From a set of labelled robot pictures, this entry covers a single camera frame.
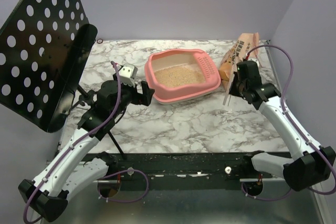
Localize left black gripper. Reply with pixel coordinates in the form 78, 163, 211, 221
111, 73, 155, 119

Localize grey bag sealing clip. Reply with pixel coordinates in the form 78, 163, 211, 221
223, 70, 235, 105

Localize beige cat litter bag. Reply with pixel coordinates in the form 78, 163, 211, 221
218, 33, 259, 90

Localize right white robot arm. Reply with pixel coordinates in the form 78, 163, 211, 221
230, 61, 335, 191

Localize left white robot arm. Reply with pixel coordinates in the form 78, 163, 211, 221
18, 80, 154, 223

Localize pink cat litter box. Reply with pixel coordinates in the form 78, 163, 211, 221
144, 49, 221, 104

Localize clean litter in box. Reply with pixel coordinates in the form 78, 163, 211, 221
154, 66, 205, 88

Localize black perforated music stand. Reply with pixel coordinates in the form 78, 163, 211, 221
0, 0, 127, 159

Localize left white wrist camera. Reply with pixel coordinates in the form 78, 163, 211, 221
119, 63, 138, 87

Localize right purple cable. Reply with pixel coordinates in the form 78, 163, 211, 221
241, 45, 336, 200

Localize purple cable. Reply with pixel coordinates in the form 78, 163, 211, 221
241, 45, 336, 200
23, 61, 150, 223

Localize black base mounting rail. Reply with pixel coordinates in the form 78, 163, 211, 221
86, 152, 292, 190

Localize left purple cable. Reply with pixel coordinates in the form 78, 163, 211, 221
23, 61, 150, 223

